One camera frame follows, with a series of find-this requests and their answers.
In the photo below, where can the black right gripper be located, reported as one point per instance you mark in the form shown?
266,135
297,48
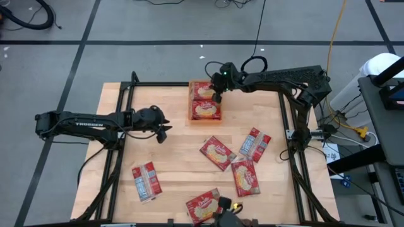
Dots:
225,80

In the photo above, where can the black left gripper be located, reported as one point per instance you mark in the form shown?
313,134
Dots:
146,118

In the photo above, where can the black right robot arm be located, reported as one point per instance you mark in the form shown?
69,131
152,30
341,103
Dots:
268,82

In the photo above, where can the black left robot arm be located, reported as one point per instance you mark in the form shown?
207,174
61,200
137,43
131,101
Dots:
88,123

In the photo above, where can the orange plastic basket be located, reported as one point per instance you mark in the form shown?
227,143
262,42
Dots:
205,120

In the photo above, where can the black perforated computer case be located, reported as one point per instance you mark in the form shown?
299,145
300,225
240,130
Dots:
284,73

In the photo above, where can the white paper sheet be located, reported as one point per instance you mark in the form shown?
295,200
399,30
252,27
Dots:
331,156

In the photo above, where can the yellow power plug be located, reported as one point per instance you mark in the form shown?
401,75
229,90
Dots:
361,130

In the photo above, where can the blue clips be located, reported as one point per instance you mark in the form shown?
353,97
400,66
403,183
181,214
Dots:
347,180

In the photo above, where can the grey desk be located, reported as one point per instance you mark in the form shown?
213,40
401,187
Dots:
372,126

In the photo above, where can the white bin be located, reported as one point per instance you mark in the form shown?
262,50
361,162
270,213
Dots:
378,64

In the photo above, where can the black keyboard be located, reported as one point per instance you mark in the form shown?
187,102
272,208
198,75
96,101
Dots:
400,186

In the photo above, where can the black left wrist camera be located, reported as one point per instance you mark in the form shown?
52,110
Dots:
161,137

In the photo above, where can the black aluminium table frame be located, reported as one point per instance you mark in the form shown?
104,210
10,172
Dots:
158,84

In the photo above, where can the black frame corner loop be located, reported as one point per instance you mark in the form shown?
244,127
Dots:
135,78

